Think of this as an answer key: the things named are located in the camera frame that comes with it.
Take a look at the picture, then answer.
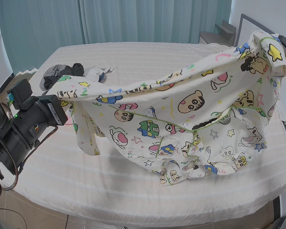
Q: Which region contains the dark grey garment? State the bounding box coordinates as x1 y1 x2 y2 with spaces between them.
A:
39 65 68 91

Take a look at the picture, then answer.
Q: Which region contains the blue-green curtain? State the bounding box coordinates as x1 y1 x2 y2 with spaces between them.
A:
79 0 233 45
0 0 86 76

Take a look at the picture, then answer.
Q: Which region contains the white printed pyjama top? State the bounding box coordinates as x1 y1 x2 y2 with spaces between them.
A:
46 30 286 187

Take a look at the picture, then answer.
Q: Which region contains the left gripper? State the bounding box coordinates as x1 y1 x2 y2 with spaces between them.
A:
8 95 69 152

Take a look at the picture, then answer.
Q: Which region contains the grey bedside table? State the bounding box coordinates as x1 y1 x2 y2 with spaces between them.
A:
200 20 236 46

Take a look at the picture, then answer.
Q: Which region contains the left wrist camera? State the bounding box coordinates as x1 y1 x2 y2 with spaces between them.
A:
7 79 39 111

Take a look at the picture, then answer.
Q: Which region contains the white garment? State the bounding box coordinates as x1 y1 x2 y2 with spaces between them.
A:
82 66 115 83

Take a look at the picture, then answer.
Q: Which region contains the black cable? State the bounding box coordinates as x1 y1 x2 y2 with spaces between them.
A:
0 125 59 192

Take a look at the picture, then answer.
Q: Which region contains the black garment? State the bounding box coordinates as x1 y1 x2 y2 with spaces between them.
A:
43 63 85 90

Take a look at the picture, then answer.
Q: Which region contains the bed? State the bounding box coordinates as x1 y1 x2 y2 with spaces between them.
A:
0 13 286 224

